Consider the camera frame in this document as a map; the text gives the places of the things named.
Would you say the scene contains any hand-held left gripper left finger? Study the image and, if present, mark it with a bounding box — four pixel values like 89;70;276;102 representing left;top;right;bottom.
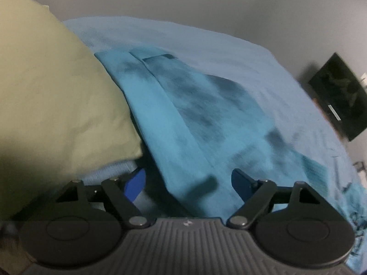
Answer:
54;168;157;230

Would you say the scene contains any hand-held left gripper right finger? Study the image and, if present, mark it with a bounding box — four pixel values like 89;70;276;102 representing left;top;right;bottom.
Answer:
226;168;323;230

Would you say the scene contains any teal blue garment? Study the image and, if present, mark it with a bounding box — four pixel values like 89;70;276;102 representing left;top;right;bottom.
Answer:
95;44;367;264

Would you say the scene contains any olive green pillow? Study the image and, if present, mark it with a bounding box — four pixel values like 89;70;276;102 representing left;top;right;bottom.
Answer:
0;0;144;221

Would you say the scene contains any light blue bed sheet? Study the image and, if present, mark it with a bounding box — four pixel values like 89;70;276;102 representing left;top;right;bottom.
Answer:
61;16;367;275

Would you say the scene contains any black television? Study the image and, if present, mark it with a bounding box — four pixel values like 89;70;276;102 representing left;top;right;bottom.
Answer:
308;52;367;141

